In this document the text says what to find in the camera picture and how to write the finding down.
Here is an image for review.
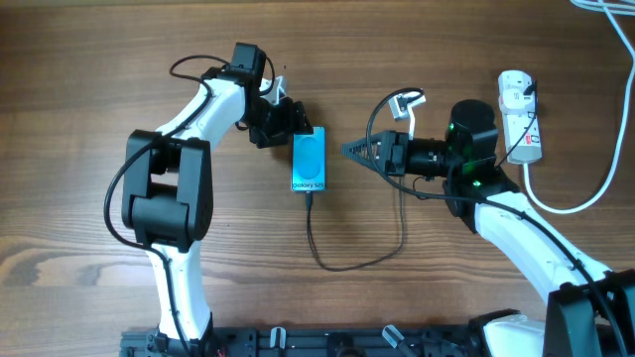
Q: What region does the blue screen smartphone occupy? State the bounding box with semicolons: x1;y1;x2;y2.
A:
291;127;326;191

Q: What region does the black charger cable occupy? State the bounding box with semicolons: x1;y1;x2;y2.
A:
304;78;546;273

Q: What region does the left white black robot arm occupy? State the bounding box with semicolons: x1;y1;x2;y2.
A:
107;43;313;356

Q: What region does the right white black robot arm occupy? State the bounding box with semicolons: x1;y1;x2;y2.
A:
341;99;634;356

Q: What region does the white usb charger adapter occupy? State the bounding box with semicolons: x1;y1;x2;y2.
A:
499;88;536;115

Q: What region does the white power strip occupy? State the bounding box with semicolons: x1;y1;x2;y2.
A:
498;69;542;165

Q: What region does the black mounting rail base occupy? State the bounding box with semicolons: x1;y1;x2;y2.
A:
119;325;485;357

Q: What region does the white power strip cord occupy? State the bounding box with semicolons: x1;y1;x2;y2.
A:
522;0;635;215

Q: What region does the white wall cable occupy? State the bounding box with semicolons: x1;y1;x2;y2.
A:
569;0;635;17

